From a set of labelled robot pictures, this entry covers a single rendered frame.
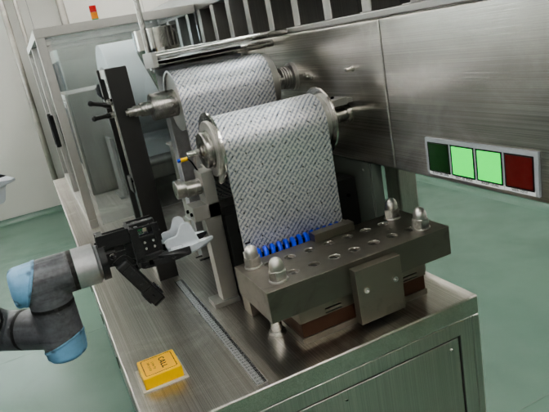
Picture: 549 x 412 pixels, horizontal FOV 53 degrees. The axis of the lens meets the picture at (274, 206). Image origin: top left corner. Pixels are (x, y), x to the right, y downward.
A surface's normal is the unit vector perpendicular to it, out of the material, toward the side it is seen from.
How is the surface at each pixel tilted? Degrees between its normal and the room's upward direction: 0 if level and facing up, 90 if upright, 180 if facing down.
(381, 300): 90
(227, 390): 0
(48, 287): 90
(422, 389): 90
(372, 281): 90
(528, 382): 0
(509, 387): 0
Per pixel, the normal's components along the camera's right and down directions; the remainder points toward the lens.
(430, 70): -0.89, 0.28
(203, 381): -0.18, -0.94
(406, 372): 0.41, 0.20
